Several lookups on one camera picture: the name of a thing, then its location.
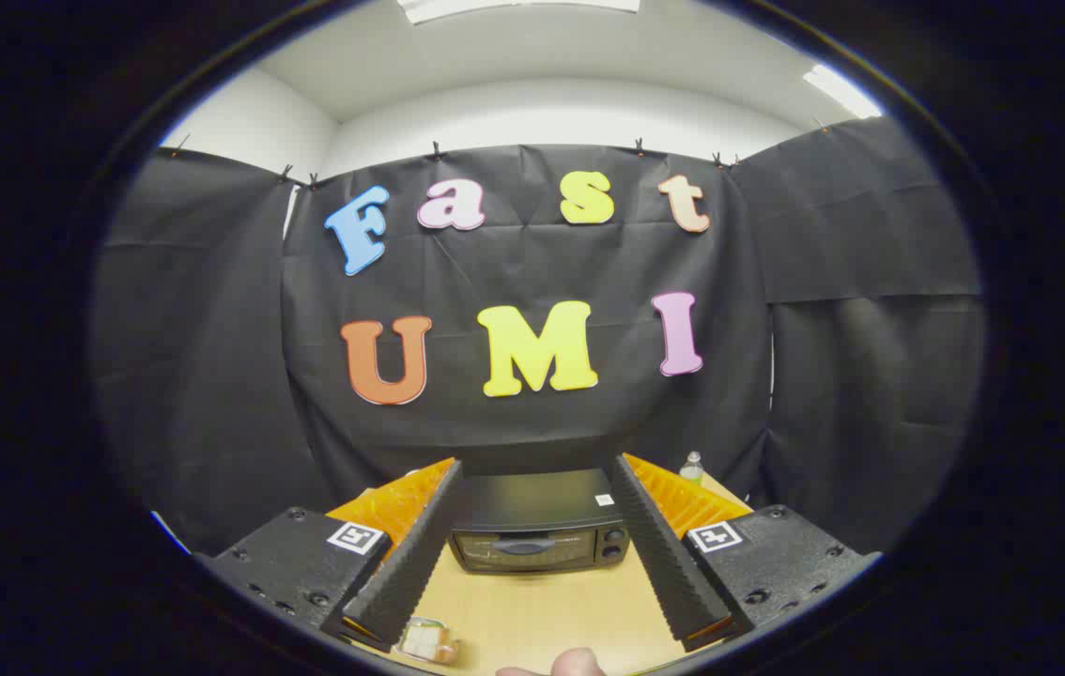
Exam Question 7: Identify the white bread sandwich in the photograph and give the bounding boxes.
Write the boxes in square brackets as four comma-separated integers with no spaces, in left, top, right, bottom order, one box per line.
[398,617,460,665]

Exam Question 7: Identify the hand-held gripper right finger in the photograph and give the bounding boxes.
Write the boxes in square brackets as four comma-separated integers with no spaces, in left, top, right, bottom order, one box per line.
[610,453,881,653]

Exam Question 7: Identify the ceiling light panel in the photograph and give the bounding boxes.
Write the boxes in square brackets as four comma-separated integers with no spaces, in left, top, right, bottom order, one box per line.
[398,0,641,24]
[803,64,883,119]

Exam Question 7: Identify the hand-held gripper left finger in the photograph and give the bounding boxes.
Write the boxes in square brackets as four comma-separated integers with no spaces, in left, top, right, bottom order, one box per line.
[197,457,464,653]

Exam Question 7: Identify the black toaster oven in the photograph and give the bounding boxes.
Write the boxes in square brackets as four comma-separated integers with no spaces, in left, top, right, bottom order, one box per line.
[448,469,632,574]

